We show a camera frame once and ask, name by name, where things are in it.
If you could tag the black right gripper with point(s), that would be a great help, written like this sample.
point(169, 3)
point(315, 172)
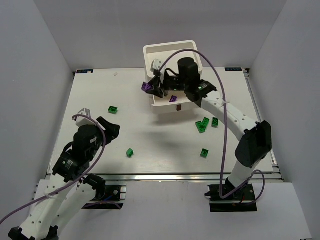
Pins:
point(161, 85)

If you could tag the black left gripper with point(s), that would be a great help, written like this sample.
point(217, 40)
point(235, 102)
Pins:
point(102, 132)

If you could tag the purple lego plate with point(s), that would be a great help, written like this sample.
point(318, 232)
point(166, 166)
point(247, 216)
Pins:
point(146, 86)

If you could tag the white drawer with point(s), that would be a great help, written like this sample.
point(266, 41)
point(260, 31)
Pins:
point(164, 106)

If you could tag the purple lego brick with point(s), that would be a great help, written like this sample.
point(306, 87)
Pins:
point(173, 99)

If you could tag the white three-drawer storage box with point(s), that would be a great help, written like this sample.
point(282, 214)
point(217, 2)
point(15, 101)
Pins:
point(163, 51)

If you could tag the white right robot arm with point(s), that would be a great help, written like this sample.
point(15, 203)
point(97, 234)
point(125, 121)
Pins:
point(255, 138)

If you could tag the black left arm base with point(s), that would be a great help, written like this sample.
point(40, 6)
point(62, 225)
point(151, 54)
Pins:
point(107, 196)

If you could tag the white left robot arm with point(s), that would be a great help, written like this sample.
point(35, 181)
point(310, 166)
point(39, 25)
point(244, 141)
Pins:
point(71, 185)

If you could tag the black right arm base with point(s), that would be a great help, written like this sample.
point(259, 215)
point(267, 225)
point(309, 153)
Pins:
point(241, 201)

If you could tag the green small lego brick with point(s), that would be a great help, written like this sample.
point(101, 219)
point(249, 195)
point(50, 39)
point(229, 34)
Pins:
point(129, 153)

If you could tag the green long lego brick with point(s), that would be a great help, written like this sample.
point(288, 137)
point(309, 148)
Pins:
point(205, 122)

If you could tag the blue left corner label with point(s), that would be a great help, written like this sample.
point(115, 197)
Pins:
point(84, 71)

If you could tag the blue corner label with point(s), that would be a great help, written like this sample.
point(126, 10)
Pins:
point(84, 71)
point(233, 69)

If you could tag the green upright lego brick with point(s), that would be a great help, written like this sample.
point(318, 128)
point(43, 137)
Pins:
point(215, 122)

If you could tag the blue right corner label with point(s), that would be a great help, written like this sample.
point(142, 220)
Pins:
point(233, 69)

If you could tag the green square lego brick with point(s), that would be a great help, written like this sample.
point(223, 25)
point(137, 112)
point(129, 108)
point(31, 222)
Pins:
point(204, 153)

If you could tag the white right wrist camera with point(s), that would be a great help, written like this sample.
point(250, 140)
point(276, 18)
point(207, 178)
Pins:
point(156, 65)

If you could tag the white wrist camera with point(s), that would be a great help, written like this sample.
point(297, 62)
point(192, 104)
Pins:
point(83, 120)
point(156, 65)

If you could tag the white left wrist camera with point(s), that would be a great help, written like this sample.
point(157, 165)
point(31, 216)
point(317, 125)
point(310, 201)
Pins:
point(83, 120)

